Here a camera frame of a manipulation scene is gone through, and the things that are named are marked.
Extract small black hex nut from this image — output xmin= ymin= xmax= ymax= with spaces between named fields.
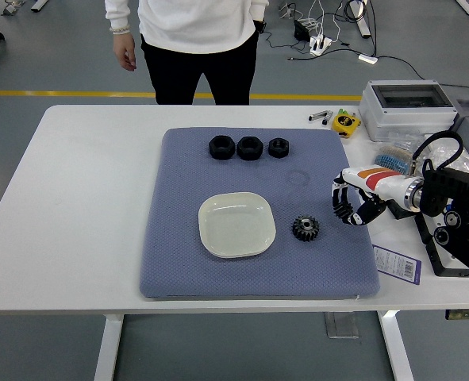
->
xmin=267 ymin=137 xmax=291 ymax=160

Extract black power adapter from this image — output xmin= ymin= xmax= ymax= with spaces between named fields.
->
xmin=293 ymin=19 xmax=311 ymax=42

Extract long black floor cable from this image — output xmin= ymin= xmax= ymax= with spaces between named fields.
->
xmin=376 ymin=55 xmax=469 ymax=98

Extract clear plastic bracket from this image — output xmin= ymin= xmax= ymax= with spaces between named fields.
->
xmin=324 ymin=311 xmax=360 ymax=339

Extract person's hand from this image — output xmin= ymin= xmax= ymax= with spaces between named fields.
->
xmin=113 ymin=31 xmax=137 ymax=72

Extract large black hex nut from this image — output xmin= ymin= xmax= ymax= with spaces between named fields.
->
xmin=236 ymin=136 xmax=264 ymax=161
xmin=209 ymin=135 xmax=236 ymax=161

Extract white power strip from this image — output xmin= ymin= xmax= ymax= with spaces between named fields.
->
xmin=309 ymin=35 xmax=333 ymax=56

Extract white box red green buttons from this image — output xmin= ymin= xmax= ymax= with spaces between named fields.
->
xmin=425 ymin=237 xmax=469 ymax=278

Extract bag of blue resistors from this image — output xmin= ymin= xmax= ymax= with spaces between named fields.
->
xmin=372 ymin=133 xmax=421 ymax=175

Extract grey enclosure with clear lid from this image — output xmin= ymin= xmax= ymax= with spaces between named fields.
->
xmin=357 ymin=80 xmax=459 ymax=143

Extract white square plate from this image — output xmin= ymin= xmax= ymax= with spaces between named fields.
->
xmin=198 ymin=191 xmax=278 ymax=260

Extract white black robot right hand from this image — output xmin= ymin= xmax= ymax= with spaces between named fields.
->
xmin=331 ymin=167 xmax=413 ymax=227

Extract blue-grey quilted mat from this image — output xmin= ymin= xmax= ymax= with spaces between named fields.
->
xmin=138 ymin=126 xmax=381 ymax=301

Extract large black gear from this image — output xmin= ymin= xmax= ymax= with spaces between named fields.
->
xmin=292 ymin=214 xmax=321 ymax=243

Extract small metal stand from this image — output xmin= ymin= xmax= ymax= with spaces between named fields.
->
xmin=0 ymin=0 xmax=25 ymax=17

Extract yellow tape measure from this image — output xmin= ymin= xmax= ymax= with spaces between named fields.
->
xmin=332 ymin=114 xmax=361 ymax=139

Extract white table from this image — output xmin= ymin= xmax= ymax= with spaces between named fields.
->
xmin=0 ymin=104 xmax=469 ymax=381

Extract small black gear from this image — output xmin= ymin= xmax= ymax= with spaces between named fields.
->
xmin=335 ymin=201 xmax=354 ymax=220

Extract purple-edged label card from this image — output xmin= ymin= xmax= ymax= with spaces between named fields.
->
xmin=371 ymin=244 xmax=422 ymax=285

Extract person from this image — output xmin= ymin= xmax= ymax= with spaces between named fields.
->
xmin=105 ymin=0 xmax=271 ymax=106

